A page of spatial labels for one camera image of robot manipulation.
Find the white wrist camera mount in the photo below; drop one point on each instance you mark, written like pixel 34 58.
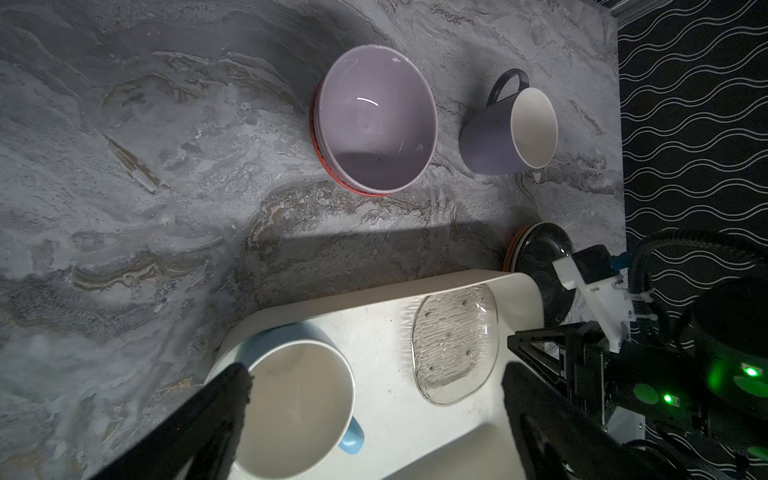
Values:
pixel 602 280

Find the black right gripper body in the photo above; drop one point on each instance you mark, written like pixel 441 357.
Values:
pixel 657 383

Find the red rimmed bowl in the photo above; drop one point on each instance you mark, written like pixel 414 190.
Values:
pixel 319 153

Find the black round plate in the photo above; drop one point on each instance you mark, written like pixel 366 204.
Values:
pixel 542 246

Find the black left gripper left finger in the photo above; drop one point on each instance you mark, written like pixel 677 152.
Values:
pixel 199 439

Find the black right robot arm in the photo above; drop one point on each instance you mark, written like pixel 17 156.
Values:
pixel 723 331

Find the light blue ceramic mug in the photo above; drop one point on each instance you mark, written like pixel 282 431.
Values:
pixel 301 403

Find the clear glass ribbed dish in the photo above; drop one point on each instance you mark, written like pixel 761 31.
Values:
pixel 454 343

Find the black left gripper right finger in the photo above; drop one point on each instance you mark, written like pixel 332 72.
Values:
pixel 551 435

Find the cream plastic bin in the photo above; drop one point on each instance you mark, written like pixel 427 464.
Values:
pixel 406 436

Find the purple ceramic mug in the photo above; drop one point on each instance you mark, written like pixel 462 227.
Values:
pixel 516 132

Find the lilac ceramic bowl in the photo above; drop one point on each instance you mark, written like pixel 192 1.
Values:
pixel 376 119

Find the orange plate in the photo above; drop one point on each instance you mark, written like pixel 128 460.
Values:
pixel 508 265

